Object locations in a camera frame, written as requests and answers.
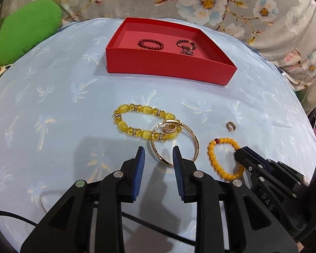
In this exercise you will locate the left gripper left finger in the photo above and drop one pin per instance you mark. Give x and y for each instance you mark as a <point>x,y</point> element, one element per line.
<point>133,173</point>

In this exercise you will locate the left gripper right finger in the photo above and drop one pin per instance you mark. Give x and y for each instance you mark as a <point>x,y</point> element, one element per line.
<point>184,170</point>

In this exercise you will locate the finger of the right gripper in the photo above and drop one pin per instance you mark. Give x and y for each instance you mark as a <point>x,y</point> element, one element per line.
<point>250,165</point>
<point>258,156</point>

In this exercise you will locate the small gold hoop earring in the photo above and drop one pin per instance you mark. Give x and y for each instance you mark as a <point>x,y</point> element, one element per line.
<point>230,126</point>

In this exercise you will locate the person's right hand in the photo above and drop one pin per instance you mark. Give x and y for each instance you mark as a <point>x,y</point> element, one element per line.
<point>304,246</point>

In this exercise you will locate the thin gold bangle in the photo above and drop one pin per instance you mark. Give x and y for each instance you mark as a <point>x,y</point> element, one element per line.
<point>167,127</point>

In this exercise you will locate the red cardboard box tray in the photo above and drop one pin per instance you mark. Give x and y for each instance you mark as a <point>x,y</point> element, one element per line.
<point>167,49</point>

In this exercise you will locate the grey floral blanket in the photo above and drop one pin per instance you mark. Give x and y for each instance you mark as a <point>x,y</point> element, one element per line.
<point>283,31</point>

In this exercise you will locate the green round cushion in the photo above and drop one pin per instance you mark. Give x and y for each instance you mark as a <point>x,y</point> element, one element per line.
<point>22,30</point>

